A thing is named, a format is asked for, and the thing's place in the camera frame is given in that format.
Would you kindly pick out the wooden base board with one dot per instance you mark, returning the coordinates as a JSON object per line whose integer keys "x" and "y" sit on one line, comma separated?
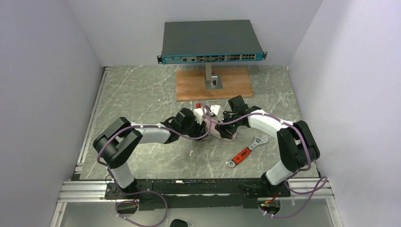
{"x": 190, "y": 84}

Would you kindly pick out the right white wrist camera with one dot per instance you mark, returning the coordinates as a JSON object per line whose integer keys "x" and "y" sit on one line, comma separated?
{"x": 217, "y": 112}

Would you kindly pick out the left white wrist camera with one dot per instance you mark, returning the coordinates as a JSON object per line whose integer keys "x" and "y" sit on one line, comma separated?
{"x": 199, "y": 114}

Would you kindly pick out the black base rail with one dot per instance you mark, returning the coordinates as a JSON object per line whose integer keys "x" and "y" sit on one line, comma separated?
{"x": 198, "y": 193}

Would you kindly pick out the red handled adjustable wrench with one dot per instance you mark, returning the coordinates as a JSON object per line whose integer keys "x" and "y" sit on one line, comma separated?
{"x": 258, "y": 140}

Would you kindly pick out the grey network switch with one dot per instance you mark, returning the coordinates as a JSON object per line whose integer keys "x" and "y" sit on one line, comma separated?
{"x": 210, "y": 41}

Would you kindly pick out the aluminium frame rail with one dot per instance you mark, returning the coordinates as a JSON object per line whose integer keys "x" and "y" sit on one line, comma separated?
{"x": 61, "y": 206}

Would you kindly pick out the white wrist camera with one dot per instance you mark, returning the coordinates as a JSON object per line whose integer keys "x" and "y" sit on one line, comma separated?
{"x": 199, "y": 114}
{"x": 217, "y": 112}

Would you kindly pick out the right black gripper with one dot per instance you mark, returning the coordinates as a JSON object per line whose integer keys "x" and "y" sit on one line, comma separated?
{"x": 225, "y": 126}

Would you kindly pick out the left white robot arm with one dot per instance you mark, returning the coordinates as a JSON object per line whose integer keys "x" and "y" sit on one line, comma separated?
{"x": 119, "y": 140}

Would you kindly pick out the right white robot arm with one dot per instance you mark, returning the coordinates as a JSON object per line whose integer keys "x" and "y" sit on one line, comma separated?
{"x": 297, "y": 147}

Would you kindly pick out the metal stand bracket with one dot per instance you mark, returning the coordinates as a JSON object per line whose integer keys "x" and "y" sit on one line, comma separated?
{"x": 212, "y": 80}

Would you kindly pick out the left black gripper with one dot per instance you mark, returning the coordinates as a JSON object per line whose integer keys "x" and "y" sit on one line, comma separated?
{"x": 198, "y": 131}

